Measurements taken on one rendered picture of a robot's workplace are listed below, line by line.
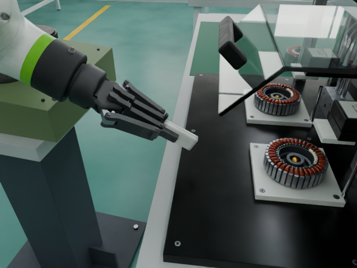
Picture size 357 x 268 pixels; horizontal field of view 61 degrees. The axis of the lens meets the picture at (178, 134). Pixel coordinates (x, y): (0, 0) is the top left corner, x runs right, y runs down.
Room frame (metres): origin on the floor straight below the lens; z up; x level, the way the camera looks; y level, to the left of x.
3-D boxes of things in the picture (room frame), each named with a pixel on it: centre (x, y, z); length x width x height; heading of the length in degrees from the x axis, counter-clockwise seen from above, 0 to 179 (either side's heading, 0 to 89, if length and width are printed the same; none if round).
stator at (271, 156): (0.43, -0.22, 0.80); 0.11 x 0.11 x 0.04
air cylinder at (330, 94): (0.66, -0.39, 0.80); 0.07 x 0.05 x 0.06; 173
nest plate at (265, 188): (0.43, -0.22, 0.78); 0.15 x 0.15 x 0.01; 83
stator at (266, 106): (0.67, -0.25, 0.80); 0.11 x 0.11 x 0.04
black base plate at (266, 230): (0.55, -0.25, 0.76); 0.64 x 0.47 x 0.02; 173
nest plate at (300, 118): (0.67, -0.25, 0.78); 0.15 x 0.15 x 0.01; 83
